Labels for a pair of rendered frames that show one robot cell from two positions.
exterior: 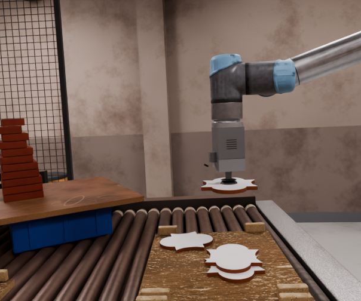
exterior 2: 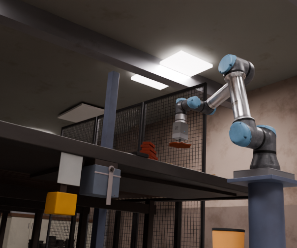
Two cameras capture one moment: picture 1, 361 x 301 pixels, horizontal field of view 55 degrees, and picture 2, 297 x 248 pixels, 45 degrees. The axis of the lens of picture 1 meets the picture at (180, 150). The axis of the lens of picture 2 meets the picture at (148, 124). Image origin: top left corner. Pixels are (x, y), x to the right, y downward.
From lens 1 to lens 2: 1.97 m
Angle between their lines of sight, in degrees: 52
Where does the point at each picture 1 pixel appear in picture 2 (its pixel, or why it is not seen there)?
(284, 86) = (190, 105)
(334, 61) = (219, 94)
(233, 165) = (176, 135)
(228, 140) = (175, 126)
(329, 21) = not seen: outside the picture
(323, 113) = not seen: outside the picture
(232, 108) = (178, 115)
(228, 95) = (177, 111)
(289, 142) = not seen: outside the picture
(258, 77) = (184, 103)
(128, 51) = not seen: outside the picture
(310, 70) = (213, 100)
